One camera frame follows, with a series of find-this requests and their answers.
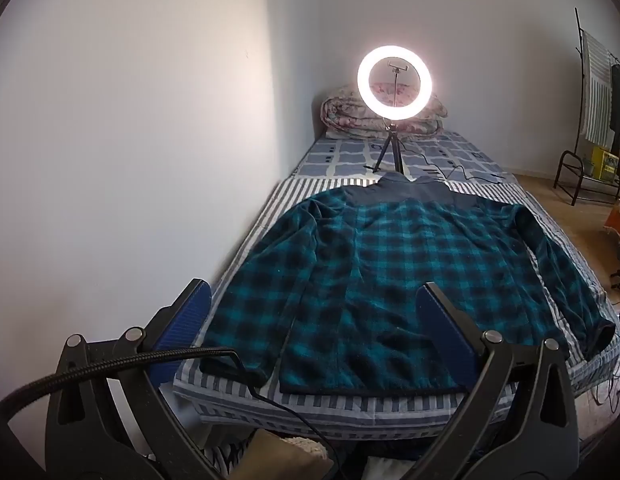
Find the yellow box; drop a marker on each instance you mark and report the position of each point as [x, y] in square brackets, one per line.
[603, 162]

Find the striped hanging cloth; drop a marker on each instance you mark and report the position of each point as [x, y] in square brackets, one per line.
[597, 95]

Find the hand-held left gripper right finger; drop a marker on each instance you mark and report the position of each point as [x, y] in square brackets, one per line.
[442, 330]

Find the folded floral quilt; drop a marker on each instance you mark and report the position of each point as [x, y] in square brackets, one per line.
[350, 117]

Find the beige fluffy cloth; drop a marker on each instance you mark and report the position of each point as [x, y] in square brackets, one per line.
[270, 452]

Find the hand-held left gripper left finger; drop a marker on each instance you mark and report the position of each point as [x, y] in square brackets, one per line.
[182, 322]

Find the black metal clothes rack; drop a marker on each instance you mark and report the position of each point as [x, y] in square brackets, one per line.
[560, 170]

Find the blue checked bed sheet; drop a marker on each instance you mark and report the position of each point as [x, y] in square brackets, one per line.
[340, 157]

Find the blue white striped bed sheet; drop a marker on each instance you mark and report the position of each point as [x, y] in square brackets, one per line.
[340, 405]

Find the teal plaid fleece jacket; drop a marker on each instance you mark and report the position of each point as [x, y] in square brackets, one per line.
[379, 260]

